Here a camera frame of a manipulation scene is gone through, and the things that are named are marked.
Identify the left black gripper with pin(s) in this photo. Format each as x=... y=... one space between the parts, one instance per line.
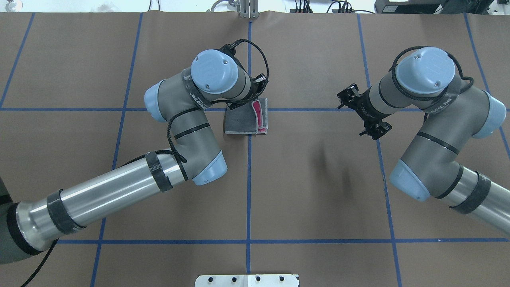
x=252 y=97

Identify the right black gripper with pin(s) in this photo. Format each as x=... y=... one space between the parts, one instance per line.
x=364 y=108

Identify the pink and grey towel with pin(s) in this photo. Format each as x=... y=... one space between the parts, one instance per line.
x=251 y=118

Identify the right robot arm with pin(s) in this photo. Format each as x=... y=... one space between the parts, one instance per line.
x=432 y=80

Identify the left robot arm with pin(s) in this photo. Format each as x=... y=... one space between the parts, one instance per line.
x=215 y=76

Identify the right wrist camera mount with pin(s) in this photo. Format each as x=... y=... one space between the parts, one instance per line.
x=375 y=130

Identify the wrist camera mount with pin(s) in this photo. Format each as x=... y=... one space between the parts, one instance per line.
x=229 y=49
x=375 y=130

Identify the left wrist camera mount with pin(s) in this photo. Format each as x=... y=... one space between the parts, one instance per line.
x=229 y=49

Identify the aluminium frame post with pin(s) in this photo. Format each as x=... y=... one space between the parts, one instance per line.
x=249 y=9

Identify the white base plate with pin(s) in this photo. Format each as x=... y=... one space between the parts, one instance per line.
x=248 y=280

